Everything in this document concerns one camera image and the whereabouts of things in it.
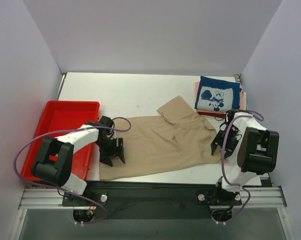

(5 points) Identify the beige t-shirt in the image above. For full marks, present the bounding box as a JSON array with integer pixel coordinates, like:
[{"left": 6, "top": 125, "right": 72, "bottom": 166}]
[{"left": 98, "top": 96, "right": 222, "bottom": 181}]

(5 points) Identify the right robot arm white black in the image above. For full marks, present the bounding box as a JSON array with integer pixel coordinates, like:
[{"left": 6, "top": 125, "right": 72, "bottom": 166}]
[{"left": 210, "top": 109, "right": 280, "bottom": 204}]

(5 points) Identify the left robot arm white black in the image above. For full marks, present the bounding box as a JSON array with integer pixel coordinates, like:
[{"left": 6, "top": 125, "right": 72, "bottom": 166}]
[{"left": 31, "top": 116, "right": 125, "bottom": 206}]

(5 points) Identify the folded blue printed t-shirt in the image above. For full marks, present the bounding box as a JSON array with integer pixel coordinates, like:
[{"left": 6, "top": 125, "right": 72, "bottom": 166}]
[{"left": 194, "top": 76, "right": 242, "bottom": 113}]

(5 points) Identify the folded pink t-shirt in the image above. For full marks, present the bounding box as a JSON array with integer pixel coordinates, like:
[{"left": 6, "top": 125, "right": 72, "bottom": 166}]
[{"left": 194, "top": 81, "right": 244, "bottom": 110}]

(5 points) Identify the red plastic tray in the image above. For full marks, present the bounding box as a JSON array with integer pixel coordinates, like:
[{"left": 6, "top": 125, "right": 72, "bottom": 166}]
[{"left": 34, "top": 100, "right": 100, "bottom": 180}]

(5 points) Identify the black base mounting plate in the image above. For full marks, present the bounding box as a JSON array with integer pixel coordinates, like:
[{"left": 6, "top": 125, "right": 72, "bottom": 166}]
[{"left": 62, "top": 181, "right": 242, "bottom": 222}]

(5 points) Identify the aluminium frame rail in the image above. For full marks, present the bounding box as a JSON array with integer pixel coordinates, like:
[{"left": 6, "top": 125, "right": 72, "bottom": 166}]
[{"left": 18, "top": 187, "right": 287, "bottom": 210}]

